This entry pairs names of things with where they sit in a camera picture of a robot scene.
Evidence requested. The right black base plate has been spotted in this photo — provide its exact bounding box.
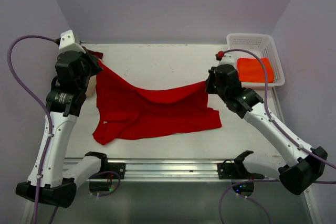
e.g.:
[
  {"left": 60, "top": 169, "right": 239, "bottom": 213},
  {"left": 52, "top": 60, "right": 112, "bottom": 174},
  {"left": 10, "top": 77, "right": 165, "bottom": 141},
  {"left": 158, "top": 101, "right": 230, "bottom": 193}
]
[{"left": 217, "top": 159, "right": 265, "bottom": 180}]

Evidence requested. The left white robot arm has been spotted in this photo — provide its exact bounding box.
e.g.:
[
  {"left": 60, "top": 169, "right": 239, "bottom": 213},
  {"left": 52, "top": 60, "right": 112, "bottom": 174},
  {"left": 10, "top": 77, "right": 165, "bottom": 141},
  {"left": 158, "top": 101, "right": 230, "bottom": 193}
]
[{"left": 16, "top": 50, "right": 109, "bottom": 208}]

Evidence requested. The folded orange t shirt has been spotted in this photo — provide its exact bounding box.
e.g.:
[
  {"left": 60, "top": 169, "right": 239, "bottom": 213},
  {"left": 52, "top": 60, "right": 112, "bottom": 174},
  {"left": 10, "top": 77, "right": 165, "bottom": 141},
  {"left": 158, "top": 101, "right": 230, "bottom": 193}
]
[{"left": 237, "top": 58, "right": 275, "bottom": 83}]

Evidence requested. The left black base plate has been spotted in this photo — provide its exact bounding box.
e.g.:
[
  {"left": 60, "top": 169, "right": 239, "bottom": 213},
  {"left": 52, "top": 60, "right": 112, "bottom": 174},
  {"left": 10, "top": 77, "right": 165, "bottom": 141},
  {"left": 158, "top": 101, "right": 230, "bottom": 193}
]
[{"left": 108, "top": 162, "right": 126, "bottom": 179}]

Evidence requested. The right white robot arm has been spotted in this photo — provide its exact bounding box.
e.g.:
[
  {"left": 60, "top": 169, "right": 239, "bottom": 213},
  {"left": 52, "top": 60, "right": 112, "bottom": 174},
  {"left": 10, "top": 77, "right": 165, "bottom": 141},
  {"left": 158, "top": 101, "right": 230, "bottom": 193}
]
[{"left": 205, "top": 64, "right": 328, "bottom": 195}]

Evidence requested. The folded beige t shirt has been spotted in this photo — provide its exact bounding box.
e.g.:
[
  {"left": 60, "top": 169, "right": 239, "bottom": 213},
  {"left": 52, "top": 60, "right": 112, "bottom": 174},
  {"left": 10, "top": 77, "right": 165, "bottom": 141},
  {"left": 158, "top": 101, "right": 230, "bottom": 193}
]
[{"left": 86, "top": 76, "right": 97, "bottom": 98}]

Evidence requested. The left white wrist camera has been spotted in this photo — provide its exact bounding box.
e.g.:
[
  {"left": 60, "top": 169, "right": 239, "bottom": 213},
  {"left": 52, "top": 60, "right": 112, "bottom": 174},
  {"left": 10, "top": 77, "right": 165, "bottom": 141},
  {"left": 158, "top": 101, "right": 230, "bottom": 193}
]
[{"left": 55, "top": 30, "right": 84, "bottom": 53}]

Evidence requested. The folded maroon t shirt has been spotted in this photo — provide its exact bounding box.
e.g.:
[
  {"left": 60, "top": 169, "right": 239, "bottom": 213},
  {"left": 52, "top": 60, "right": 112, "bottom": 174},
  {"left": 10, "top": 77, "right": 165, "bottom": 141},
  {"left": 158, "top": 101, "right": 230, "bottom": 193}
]
[{"left": 83, "top": 47, "right": 103, "bottom": 60}]

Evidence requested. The red t shirt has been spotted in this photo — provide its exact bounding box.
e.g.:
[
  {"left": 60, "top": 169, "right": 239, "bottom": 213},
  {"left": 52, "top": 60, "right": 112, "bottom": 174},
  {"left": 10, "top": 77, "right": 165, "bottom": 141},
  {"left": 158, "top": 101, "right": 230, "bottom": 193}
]
[{"left": 92, "top": 63, "right": 222, "bottom": 145}]

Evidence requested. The aluminium mounting rail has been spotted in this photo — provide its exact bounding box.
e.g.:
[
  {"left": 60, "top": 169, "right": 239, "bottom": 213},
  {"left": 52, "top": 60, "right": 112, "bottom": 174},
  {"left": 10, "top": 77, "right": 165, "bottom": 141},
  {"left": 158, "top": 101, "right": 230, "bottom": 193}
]
[{"left": 62, "top": 158, "right": 310, "bottom": 183}]

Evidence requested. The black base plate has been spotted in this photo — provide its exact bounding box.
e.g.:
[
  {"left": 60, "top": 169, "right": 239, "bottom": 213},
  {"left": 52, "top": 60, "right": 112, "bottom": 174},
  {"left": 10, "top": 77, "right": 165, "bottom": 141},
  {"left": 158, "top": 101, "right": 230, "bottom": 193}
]
[
  {"left": 217, "top": 159, "right": 265, "bottom": 180},
  {"left": 108, "top": 162, "right": 126, "bottom": 179}
]

